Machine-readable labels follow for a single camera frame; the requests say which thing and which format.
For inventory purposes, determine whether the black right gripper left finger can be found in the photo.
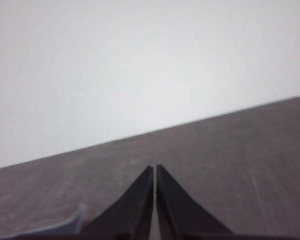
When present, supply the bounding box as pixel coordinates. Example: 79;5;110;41
81;165;155;237

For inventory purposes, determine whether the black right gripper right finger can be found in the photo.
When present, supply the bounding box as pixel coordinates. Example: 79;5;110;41
156;164;234;237

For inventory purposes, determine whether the purple towel with grey hem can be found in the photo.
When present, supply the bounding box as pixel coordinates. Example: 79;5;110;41
0;203;87;237

